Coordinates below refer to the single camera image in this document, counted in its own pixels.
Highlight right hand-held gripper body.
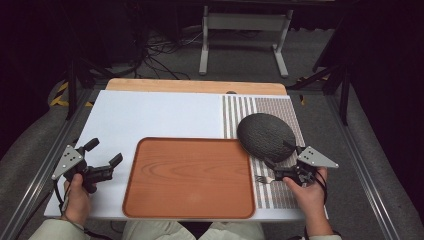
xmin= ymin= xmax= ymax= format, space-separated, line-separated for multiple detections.
xmin=273 ymin=145 xmax=340 ymax=187

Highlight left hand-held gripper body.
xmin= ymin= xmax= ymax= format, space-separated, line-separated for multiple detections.
xmin=51 ymin=143 xmax=115 ymax=195

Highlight dark oval plate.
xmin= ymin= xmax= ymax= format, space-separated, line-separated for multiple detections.
xmin=236 ymin=113 xmax=298 ymax=164

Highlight person's left hand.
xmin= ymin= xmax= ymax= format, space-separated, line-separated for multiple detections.
xmin=61 ymin=173 xmax=93 ymax=226

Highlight person's right hand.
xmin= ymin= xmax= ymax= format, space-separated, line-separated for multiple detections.
xmin=282 ymin=167 xmax=329 ymax=218

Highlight metal fork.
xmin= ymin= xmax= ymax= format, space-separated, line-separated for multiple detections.
xmin=254 ymin=174 xmax=286 ymax=185

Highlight striped woven placemat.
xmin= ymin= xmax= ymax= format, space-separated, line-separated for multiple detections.
xmin=221 ymin=94 xmax=306 ymax=210

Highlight yellow black floor tape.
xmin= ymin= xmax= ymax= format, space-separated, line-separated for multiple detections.
xmin=49 ymin=81 xmax=95 ymax=108

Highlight white table cover board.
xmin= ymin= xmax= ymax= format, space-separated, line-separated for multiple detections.
xmin=43 ymin=89 xmax=329 ymax=223

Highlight black tripod stand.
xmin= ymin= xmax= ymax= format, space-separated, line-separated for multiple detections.
xmin=64 ymin=56 xmax=118 ymax=121
xmin=286 ymin=63 xmax=352 ymax=126

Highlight brown wooden tray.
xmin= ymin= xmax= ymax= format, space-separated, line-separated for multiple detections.
xmin=122 ymin=136 xmax=257 ymax=220

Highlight person's legs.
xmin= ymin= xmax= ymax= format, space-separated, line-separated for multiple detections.
xmin=121 ymin=219 xmax=267 ymax=240

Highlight white metal stand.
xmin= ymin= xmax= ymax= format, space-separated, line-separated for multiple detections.
xmin=198 ymin=4 xmax=294 ymax=79

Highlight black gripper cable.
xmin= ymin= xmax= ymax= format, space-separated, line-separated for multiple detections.
xmin=313 ymin=168 xmax=329 ymax=205
xmin=53 ymin=179 xmax=73 ymax=216

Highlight aluminium rail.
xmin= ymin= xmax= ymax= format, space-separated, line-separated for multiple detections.
xmin=0 ymin=89 xmax=96 ymax=240
xmin=324 ymin=94 xmax=403 ymax=240

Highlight bundle of black floor cables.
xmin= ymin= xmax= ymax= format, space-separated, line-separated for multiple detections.
xmin=133 ymin=28 xmax=209 ymax=81

